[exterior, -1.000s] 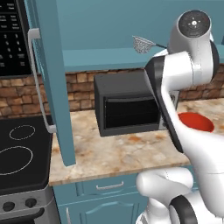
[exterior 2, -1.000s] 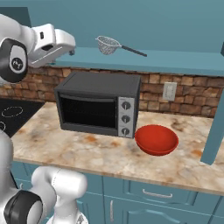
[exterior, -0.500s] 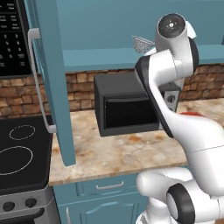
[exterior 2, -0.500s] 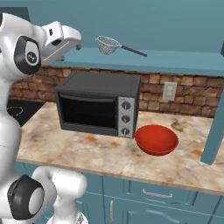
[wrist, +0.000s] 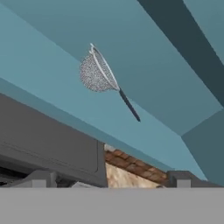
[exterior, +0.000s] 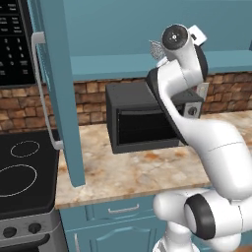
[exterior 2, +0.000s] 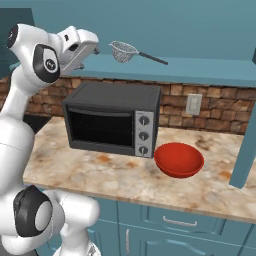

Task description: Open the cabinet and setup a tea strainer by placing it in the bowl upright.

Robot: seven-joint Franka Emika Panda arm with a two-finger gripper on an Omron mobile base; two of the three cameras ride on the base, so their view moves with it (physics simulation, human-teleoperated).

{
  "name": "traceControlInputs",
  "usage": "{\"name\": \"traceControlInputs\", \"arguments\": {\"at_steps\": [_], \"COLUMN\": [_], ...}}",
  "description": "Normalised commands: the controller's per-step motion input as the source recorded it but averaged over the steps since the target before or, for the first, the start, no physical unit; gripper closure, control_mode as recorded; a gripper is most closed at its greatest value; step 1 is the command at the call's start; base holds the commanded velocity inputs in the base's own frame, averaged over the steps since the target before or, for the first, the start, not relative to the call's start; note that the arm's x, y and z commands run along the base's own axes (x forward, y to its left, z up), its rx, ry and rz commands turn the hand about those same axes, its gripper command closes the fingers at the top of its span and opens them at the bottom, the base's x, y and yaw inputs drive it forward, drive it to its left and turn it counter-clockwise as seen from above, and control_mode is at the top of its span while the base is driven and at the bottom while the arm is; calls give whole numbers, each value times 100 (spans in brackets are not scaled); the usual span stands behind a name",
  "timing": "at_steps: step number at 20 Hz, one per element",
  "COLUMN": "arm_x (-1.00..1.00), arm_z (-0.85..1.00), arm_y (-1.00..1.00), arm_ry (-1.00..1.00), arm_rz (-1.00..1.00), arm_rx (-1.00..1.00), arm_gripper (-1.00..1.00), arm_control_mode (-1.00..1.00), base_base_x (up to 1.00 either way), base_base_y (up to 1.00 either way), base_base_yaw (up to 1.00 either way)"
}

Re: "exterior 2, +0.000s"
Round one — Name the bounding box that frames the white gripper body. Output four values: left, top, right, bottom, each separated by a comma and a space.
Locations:
60, 29, 100, 75

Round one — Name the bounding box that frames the metal mesh tea strainer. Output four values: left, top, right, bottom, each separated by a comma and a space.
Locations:
108, 40, 169, 66

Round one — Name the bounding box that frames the red bowl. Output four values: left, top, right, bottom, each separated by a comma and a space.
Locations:
153, 142, 205, 179

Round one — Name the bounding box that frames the teal base cabinet door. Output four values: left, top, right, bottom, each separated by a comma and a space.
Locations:
118, 223, 250, 256
85, 218, 120, 256

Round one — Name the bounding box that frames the black toaster oven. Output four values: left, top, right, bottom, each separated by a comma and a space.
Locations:
61, 81, 162, 159

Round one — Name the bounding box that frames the black hob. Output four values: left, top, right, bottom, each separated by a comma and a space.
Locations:
22, 114, 53, 135

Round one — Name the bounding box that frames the teal drawer front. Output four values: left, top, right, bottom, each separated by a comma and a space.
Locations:
117, 200, 255, 238

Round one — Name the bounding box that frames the teal wall cabinet door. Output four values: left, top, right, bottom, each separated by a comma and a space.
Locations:
0, 7, 36, 80
228, 47, 256, 190

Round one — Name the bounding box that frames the teal wall cabinet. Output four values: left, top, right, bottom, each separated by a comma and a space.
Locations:
9, 0, 256, 89

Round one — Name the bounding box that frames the white wall outlet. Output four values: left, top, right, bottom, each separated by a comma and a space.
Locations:
185, 93, 204, 117

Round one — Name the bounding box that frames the silver drawer handle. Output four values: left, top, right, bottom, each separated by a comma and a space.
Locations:
162, 215, 199, 228

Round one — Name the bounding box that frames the silver cabinet door handle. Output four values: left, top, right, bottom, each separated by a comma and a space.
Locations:
124, 228, 131, 255

